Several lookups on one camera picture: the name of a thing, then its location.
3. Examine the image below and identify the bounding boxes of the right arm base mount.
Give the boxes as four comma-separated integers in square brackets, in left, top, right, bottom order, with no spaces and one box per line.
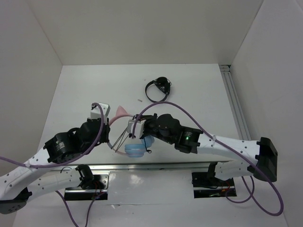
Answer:
[192,172,237,199]

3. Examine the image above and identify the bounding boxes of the purple cable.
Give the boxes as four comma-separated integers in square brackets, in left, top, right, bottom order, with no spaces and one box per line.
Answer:
[0,102,107,227]
[132,101,284,216]

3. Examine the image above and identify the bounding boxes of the aluminium rail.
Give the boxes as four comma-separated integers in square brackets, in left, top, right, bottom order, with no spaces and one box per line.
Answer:
[52,161,218,172]
[219,65,251,140]

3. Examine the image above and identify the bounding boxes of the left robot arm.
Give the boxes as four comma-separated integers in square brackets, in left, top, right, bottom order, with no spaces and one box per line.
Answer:
[0,118,110,214]

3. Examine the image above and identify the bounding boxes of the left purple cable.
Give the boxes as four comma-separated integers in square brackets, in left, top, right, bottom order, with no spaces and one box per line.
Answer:
[0,102,107,227]

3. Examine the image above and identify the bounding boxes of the pink blue cat-ear headphones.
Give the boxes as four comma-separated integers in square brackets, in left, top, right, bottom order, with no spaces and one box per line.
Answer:
[107,106,155,158]

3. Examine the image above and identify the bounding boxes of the right side aluminium rail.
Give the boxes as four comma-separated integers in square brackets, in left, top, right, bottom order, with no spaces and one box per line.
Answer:
[219,65,251,140]

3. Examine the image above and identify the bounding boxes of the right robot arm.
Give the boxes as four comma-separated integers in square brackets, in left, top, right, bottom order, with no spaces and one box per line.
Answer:
[135,114,278,185]

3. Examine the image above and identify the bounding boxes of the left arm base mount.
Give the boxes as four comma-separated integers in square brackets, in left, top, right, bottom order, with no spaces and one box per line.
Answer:
[64,171,109,201]

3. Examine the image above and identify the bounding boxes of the front aluminium rail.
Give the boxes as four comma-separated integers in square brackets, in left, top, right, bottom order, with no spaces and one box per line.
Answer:
[52,161,218,172]

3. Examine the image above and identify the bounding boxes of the thin black headphone cable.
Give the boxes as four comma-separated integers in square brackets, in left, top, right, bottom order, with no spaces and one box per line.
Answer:
[111,114,152,154]

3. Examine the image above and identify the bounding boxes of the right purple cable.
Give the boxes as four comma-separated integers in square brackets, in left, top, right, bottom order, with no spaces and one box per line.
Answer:
[132,101,284,216]

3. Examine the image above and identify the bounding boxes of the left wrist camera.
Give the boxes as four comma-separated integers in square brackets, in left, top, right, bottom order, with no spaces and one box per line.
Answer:
[90,103,110,119]

